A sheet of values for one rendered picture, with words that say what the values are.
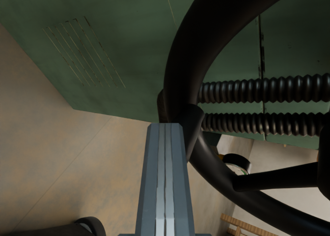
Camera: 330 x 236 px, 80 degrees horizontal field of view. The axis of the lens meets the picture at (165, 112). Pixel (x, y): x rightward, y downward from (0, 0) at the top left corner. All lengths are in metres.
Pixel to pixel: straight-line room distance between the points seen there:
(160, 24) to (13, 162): 0.67
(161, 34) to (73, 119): 0.63
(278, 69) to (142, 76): 0.26
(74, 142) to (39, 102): 0.21
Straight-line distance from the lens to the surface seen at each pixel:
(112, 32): 0.44
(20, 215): 0.93
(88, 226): 0.96
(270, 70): 0.34
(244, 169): 0.44
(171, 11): 0.34
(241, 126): 0.24
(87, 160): 0.98
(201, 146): 0.19
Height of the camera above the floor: 0.77
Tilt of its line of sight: 35 degrees down
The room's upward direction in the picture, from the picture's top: 97 degrees clockwise
